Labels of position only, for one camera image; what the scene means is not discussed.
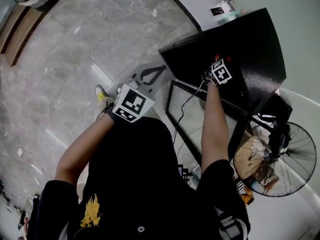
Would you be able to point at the black floor fan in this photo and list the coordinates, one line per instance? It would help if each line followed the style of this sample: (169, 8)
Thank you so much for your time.
(295, 164)

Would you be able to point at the person's left forearm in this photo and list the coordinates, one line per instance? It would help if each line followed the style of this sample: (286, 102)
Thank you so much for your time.
(82, 146)

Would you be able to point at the person's black printed shirt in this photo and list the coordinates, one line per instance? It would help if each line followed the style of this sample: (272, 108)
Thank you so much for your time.
(140, 174)

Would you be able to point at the white table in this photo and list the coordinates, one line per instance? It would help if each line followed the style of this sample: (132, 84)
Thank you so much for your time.
(192, 6)

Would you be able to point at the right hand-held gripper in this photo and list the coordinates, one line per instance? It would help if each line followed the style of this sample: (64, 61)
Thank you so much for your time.
(221, 72)

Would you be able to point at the person's right forearm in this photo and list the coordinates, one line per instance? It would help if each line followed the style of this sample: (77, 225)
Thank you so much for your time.
(214, 124)

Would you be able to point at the wooden bench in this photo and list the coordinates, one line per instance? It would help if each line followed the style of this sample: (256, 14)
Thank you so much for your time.
(20, 34)

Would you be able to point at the white paper scrap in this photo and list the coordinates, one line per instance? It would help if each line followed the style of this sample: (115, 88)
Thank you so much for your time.
(154, 12)

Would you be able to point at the red capped soda bottle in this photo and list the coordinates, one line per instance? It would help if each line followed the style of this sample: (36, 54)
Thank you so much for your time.
(217, 56)

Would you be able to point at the brown cardboard box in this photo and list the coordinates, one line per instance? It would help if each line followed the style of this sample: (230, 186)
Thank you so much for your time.
(250, 156)

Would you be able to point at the grey tiled floor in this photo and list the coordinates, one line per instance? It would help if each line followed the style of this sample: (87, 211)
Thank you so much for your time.
(75, 46)

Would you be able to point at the black glass-door fridge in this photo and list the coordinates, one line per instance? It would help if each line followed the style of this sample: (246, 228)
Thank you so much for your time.
(252, 49)

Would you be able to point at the black white patterned block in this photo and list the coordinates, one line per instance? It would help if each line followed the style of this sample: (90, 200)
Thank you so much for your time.
(185, 172)

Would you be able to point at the person's white shoe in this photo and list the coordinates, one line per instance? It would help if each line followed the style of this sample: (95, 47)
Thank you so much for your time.
(100, 92)

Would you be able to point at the black smartphone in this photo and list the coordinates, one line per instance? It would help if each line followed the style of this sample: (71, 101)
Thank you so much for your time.
(216, 11)

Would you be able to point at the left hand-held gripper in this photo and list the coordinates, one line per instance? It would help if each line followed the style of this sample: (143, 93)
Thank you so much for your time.
(132, 103)

